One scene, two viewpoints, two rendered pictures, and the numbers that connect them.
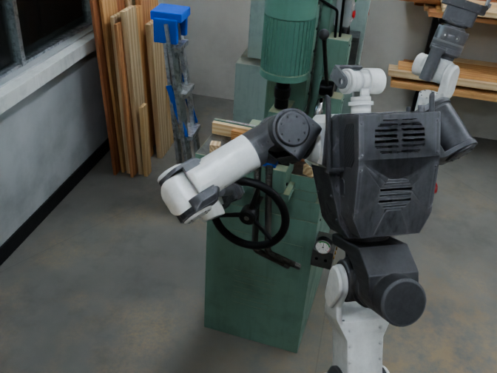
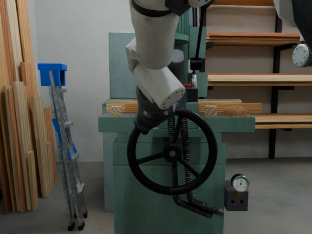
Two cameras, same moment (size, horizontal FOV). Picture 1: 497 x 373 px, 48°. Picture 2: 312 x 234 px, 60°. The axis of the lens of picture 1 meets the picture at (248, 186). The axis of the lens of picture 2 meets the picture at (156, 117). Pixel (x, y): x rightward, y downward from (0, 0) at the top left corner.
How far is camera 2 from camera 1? 121 cm
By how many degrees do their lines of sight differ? 29
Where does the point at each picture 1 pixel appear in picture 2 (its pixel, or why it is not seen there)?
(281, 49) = not seen: hidden behind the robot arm
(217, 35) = (76, 122)
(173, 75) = (57, 109)
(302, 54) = (185, 15)
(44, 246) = not seen: outside the picture
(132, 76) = (21, 129)
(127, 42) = (17, 103)
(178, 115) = (63, 141)
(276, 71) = not seen: hidden behind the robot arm
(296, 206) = (204, 150)
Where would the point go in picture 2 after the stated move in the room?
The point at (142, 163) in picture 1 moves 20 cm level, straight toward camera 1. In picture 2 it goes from (30, 199) to (32, 210)
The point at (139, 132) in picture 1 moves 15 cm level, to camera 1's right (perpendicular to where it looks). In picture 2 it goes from (28, 174) to (48, 172)
